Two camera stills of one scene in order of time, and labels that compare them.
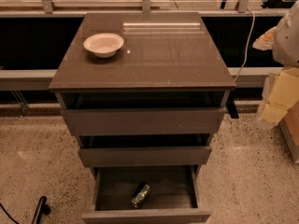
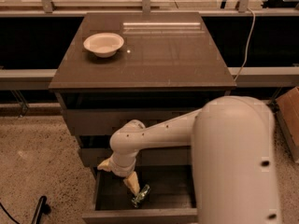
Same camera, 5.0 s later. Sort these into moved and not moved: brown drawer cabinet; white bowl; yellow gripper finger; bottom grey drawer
Moved: yellow gripper finger
Not moved: brown drawer cabinet; bottom grey drawer; white bowl
